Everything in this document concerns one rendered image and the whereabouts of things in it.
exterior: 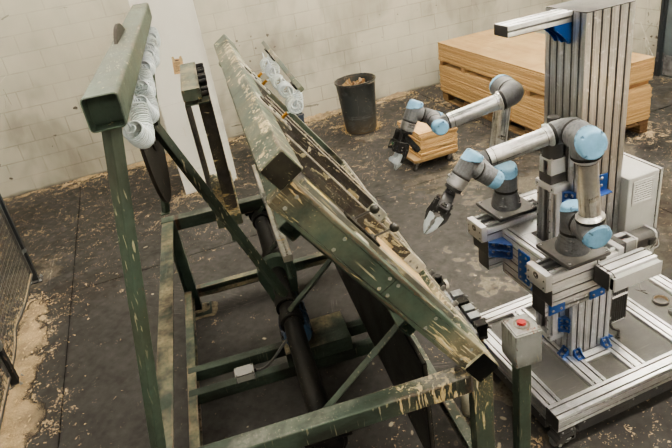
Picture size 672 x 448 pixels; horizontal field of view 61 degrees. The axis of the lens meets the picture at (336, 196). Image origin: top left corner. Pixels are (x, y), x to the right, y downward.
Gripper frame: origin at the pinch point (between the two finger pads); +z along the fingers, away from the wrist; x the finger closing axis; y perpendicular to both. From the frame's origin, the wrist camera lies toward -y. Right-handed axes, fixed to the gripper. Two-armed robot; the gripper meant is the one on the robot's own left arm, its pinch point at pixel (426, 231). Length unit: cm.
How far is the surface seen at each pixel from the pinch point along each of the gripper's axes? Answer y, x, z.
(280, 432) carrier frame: -23, 9, 93
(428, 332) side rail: -11.8, -19.5, 30.6
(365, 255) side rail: -31.3, 16.5, 11.5
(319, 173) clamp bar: 21, 49, 7
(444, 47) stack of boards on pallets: 547, 43, -103
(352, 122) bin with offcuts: 484, 92, 31
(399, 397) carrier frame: -7, -25, 62
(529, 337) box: 8, -58, 18
